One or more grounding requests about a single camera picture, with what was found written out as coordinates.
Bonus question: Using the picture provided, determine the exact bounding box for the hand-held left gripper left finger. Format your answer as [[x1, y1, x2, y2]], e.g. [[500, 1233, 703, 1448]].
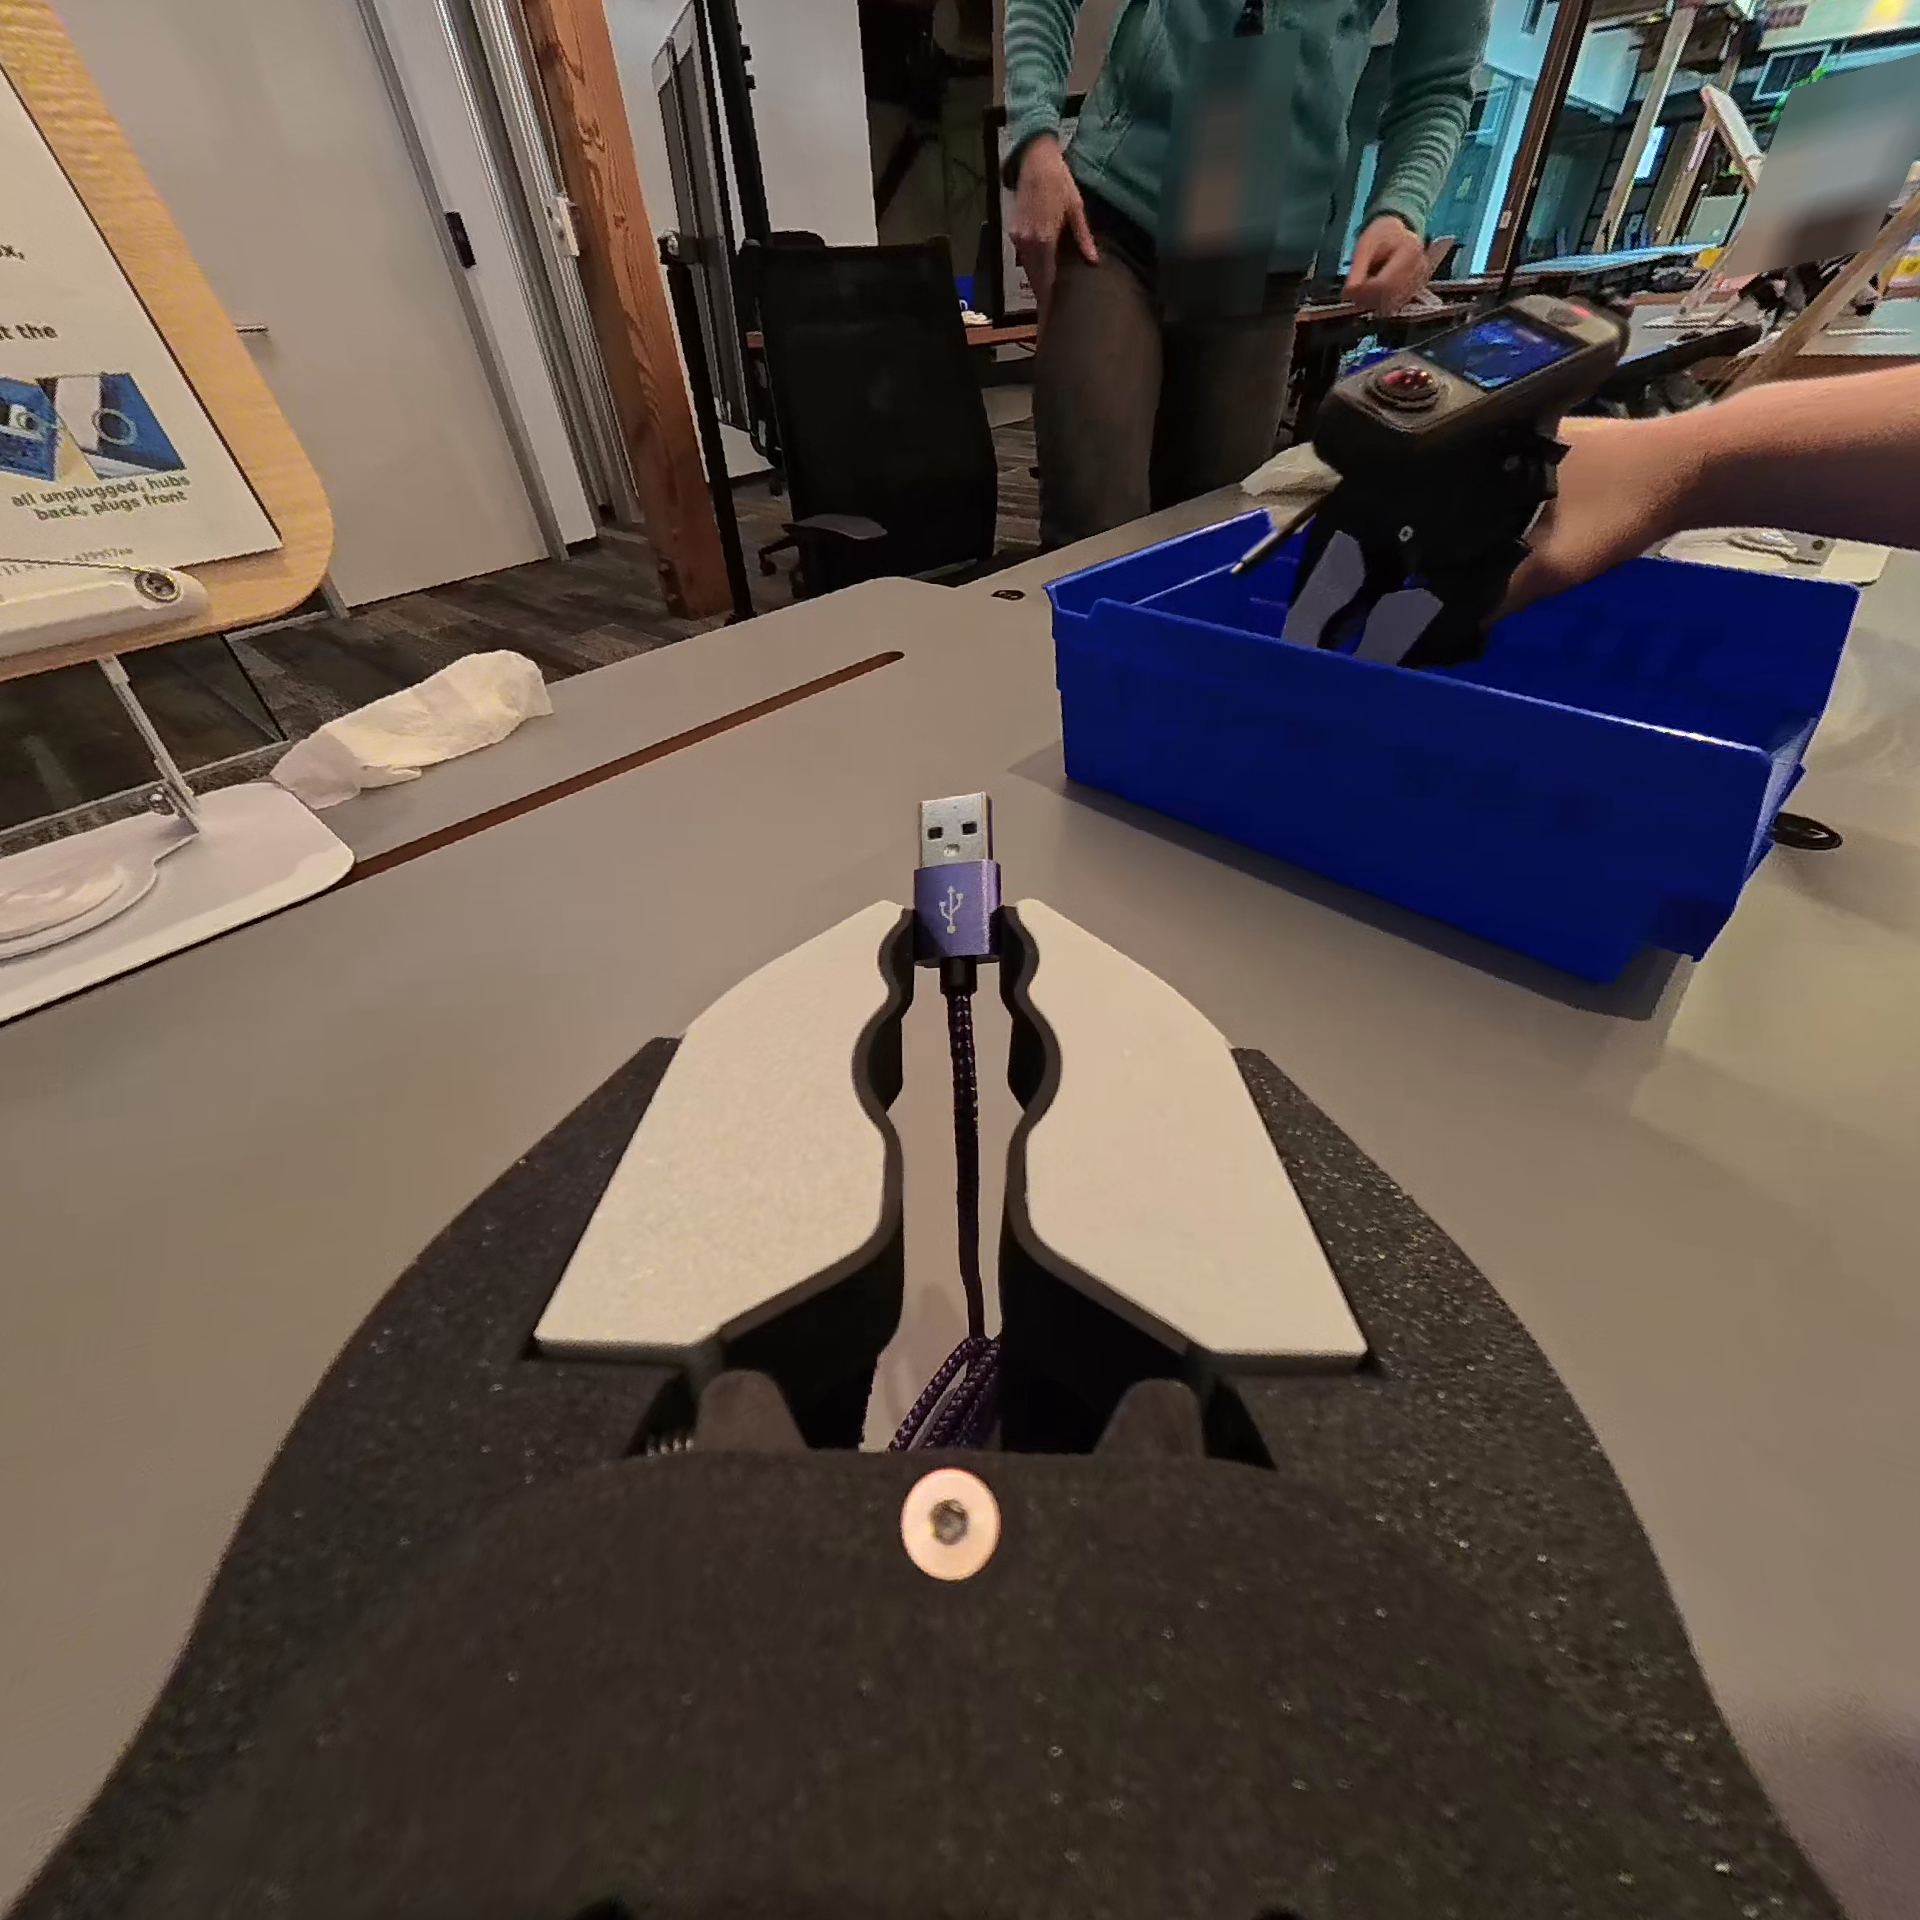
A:
[[533, 899, 906, 1367]]

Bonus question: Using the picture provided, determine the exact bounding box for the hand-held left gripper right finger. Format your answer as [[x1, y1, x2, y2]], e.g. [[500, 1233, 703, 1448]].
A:
[[1003, 895, 1370, 1379]]

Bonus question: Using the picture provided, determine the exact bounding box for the blue plastic bin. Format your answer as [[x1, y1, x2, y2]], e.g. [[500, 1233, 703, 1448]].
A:
[[1044, 505, 1863, 983]]

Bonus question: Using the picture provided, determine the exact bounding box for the purple braided usb cable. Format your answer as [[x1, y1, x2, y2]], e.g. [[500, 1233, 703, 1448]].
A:
[[885, 791, 1005, 1453]]

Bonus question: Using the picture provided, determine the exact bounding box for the person's right hand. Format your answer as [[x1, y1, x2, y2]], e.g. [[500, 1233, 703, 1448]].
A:
[[1500, 415, 1704, 618]]

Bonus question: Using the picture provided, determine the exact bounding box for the dark slim divider panel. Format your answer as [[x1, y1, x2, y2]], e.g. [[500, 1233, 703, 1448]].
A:
[[1230, 498, 1326, 579]]

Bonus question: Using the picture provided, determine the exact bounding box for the white stand base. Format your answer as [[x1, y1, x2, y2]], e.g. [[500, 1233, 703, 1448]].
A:
[[1656, 523, 1892, 588]]

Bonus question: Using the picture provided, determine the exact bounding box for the black office chair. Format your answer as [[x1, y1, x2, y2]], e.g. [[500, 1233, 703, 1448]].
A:
[[738, 228, 1003, 601]]

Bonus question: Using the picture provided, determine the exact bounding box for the crumpled white paper towel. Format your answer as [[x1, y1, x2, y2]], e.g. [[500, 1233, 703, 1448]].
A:
[[271, 649, 555, 812]]

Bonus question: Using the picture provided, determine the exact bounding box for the wooden document stand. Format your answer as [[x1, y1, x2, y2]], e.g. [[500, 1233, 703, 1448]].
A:
[[0, 0, 359, 1021]]

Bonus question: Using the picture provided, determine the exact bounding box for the printed instruction sheet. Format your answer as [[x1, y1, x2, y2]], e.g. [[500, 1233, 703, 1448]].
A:
[[0, 59, 284, 609]]

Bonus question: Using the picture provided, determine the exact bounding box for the wooden post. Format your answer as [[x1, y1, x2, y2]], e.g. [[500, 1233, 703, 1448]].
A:
[[522, 0, 732, 620]]

